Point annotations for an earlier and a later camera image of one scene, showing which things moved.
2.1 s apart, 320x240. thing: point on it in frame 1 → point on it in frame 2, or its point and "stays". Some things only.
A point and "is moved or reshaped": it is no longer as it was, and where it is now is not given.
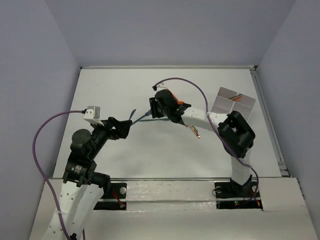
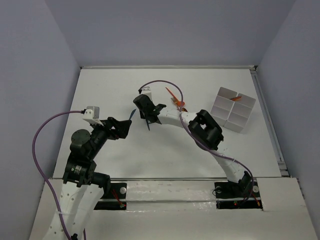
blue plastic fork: x=147 y=114 is moved or reshaped
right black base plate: x=230 y=195 stays
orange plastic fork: x=237 y=98 stays
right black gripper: x=154 y=103 → x=143 y=114
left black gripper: x=113 y=126 stays
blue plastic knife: x=132 y=113 stays
